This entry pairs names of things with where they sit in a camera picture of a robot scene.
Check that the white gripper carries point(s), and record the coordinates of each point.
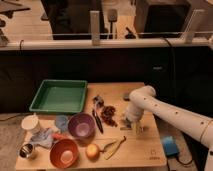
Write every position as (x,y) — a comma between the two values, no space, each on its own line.
(132,117)

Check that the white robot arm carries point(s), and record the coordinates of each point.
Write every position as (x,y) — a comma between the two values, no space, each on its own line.
(195,125)

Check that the green plastic tray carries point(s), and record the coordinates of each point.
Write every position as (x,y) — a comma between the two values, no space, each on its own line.
(60,96)

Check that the wooden table board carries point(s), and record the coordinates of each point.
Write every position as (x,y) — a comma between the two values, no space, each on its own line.
(143,151)

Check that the blue box on floor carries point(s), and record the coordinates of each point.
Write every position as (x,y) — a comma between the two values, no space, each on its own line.
(169,146)

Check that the purple bowl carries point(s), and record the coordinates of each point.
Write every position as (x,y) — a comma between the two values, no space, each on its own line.
(81,125)

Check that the yellow apple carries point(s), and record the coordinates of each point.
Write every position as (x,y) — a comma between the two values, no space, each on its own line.
(92,151)

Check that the orange carrot toy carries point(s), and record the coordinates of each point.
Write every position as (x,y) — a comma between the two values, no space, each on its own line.
(59,136)

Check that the orange bowl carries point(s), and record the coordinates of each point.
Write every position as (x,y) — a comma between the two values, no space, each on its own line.
(64,153)

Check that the light blue cloth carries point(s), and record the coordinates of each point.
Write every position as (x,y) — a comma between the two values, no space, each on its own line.
(43,138)

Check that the white cup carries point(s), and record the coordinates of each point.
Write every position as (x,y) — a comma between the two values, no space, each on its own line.
(31,124)

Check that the small metal cup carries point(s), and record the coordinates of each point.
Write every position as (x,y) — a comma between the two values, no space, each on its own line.
(27,151)

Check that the black handled utensil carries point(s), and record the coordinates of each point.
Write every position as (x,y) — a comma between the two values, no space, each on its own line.
(97,102)

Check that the white rail barrier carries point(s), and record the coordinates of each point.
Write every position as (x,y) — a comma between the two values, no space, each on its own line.
(97,43)

